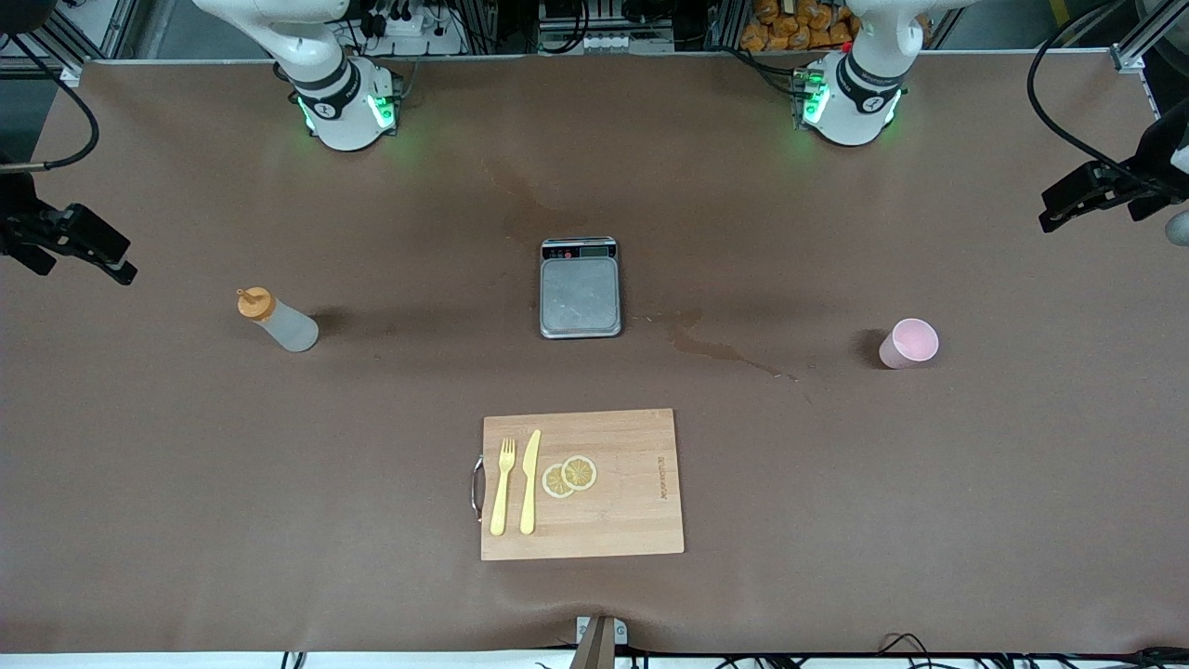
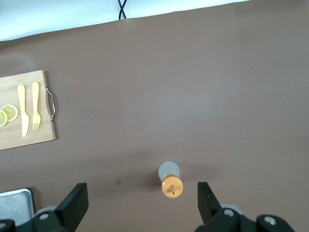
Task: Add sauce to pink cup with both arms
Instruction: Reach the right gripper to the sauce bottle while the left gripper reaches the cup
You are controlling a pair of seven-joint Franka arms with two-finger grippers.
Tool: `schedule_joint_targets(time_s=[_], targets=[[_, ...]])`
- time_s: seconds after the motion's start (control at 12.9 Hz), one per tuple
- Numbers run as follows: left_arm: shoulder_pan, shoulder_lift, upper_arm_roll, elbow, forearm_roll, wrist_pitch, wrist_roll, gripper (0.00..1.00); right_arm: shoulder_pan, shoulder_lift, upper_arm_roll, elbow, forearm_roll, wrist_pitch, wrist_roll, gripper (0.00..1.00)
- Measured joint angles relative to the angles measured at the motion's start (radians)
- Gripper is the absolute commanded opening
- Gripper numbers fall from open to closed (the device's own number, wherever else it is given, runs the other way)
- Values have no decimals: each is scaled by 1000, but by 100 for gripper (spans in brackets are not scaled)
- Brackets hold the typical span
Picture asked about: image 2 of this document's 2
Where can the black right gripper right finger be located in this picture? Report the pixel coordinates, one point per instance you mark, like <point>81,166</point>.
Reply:
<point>208,205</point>

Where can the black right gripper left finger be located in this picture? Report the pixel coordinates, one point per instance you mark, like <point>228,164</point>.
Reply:
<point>72,205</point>

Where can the sauce bottle with orange cap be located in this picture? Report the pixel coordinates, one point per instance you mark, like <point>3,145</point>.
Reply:
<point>172,188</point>

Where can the steel kitchen scale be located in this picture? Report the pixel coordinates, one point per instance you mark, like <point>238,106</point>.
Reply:
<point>12,205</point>

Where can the wooden cutting board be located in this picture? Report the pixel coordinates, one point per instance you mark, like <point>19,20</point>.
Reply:
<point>9,135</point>

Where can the yellow plastic knife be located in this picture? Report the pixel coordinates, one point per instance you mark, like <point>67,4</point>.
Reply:
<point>23,108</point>

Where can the lemon slice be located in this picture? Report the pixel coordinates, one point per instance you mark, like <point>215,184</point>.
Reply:
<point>12,111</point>
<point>2,118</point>

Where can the yellow plastic fork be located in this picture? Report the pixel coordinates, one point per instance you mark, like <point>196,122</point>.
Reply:
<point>35,96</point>

